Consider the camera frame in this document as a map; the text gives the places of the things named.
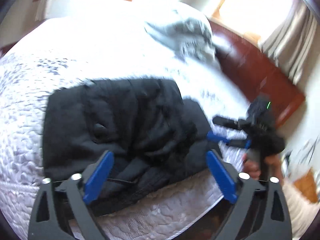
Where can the person's right hand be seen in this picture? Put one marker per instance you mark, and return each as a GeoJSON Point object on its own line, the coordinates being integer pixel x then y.
{"type": "Point", "coordinates": [253, 169]}

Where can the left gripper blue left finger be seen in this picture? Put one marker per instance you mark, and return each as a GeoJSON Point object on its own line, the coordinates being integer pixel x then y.
{"type": "Point", "coordinates": [95, 175]}

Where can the white window curtain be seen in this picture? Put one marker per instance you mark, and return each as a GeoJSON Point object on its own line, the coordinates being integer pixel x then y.
{"type": "Point", "coordinates": [289, 45]}

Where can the dark red wooden headboard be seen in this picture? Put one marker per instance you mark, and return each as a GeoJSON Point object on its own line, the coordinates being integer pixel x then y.
{"type": "Point", "coordinates": [249, 69]}

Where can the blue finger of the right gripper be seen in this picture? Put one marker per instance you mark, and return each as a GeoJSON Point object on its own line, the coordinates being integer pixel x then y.
{"type": "Point", "coordinates": [238, 143]}
{"type": "Point", "coordinates": [225, 122]}

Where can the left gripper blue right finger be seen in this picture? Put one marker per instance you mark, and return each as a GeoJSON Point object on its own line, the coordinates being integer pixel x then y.
{"type": "Point", "coordinates": [224, 174]}

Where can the black pants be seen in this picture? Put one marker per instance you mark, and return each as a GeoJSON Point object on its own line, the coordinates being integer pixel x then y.
{"type": "Point", "coordinates": [157, 137]}

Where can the grey patterned quilted bedspread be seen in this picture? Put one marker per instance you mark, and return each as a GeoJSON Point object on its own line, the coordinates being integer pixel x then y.
{"type": "Point", "coordinates": [63, 52]}

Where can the folded grey duvet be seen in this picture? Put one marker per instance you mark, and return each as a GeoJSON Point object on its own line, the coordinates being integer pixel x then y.
{"type": "Point", "coordinates": [189, 37]}

